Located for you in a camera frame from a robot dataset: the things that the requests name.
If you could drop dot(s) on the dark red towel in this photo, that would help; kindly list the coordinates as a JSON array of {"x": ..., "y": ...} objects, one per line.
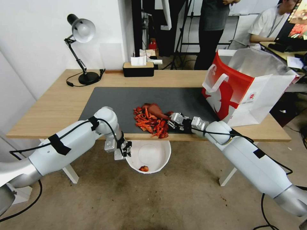
[{"x": 154, "y": 110}]

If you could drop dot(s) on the computer monitor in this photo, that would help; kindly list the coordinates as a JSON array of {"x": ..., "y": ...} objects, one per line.
[{"x": 297, "y": 24}]

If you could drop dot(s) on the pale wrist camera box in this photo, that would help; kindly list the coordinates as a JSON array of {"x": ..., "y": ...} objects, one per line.
[
  {"x": 119, "y": 155},
  {"x": 177, "y": 117}
]

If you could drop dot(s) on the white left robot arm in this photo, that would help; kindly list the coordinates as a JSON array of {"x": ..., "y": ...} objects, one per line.
[{"x": 72, "y": 139}]

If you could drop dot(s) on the whiteboard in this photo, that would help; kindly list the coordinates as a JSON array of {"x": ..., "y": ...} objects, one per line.
[{"x": 249, "y": 7}]

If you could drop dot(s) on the white tissue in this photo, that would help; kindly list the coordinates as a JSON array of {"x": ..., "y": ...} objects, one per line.
[{"x": 138, "y": 60}]

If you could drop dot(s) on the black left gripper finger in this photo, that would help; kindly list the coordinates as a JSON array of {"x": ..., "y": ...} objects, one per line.
[
  {"x": 129, "y": 145},
  {"x": 127, "y": 153}
]

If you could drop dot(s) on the red shrimp shell pile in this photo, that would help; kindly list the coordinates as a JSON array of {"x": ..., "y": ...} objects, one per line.
[{"x": 146, "y": 124}]

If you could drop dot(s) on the black and silver desk lamp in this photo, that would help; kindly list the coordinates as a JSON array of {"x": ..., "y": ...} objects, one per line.
[{"x": 84, "y": 30}]

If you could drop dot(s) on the red shrimp piece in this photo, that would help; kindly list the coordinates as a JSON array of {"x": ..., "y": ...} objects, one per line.
[{"x": 144, "y": 168}]

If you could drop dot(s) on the white table leg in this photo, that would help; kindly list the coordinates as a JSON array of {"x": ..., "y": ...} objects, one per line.
[
  {"x": 71, "y": 173},
  {"x": 226, "y": 178}
]

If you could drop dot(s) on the seated person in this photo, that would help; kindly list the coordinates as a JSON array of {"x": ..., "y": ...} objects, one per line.
[{"x": 266, "y": 21}]

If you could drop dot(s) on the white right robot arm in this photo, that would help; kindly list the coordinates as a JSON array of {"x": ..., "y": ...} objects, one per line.
[{"x": 251, "y": 158}]

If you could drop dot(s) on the white round paper container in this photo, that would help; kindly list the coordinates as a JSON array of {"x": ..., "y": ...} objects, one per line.
[{"x": 153, "y": 153}]

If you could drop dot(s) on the pale wooden desk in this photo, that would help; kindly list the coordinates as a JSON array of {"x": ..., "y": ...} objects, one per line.
[{"x": 283, "y": 54}]

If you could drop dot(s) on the black table mat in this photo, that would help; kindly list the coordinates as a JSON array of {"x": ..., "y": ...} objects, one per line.
[{"x": 115, "y": 103}]

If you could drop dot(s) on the black tissue box wooden lid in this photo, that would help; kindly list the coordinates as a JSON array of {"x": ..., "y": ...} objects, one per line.
[{"x": 138, "y": 70}]

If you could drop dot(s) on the standing person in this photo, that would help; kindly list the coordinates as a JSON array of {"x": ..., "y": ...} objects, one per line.
[{"x": 213, "y": 16}]

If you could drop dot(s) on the red and white takeout bag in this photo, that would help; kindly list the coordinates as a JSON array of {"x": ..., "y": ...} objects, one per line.
[{"x": 259, "y": 95}]

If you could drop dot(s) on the black tripod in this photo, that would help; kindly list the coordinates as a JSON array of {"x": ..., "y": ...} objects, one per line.
[{"x": 177, "y": 48}]

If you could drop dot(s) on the white paper sheets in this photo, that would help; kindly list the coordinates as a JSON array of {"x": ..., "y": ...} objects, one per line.
[{"x": 295, "y": 62}]

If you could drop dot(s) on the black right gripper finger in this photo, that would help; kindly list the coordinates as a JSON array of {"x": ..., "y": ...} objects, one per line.
[
  {"x": 173, "y": 113},
  {"x": 173, "y": 125}
]

